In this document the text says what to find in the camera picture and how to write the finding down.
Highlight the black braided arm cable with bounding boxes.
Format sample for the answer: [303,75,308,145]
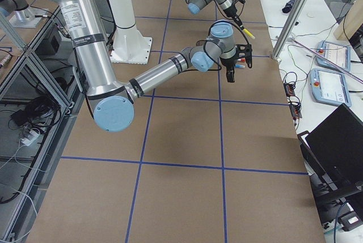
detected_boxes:
[181,39,223,73]

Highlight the upper teach pendant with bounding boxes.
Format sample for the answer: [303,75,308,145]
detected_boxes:
[317,40,351,71]

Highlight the black monitor stand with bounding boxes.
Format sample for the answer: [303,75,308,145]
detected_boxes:
[298,131,362,232]

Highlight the black laptop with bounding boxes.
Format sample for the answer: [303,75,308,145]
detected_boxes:
[306,104,362,184]

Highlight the yellow marker pen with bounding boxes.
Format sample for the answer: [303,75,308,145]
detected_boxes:
[243,28,255,39]

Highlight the orange black electronics board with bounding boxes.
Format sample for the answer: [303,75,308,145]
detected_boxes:
[284,83,296,97]

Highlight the black folded umbrella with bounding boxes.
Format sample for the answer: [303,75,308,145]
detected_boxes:
[281,0,296,14]

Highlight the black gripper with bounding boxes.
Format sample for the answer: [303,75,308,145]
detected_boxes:
[223,0,246,30]
[221,44,252,83]

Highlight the black cable bundle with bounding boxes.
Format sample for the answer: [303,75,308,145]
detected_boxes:
[8,95,62,135]

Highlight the teach pendant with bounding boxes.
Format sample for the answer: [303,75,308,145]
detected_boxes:
[310,69,352,107]
[317,40,351,71]

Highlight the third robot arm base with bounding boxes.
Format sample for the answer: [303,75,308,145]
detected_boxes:
[1,0,49,28]

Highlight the white power adapter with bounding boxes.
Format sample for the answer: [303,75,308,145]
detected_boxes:
[20,128,41,147]

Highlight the aluminium frame post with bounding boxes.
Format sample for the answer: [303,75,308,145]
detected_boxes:
[271,0,307,61]

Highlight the lower teach pendant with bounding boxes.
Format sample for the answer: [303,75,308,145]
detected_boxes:
[310,69,352,107]

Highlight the white side table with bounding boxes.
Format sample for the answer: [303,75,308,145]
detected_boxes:
[259,0,363,147]

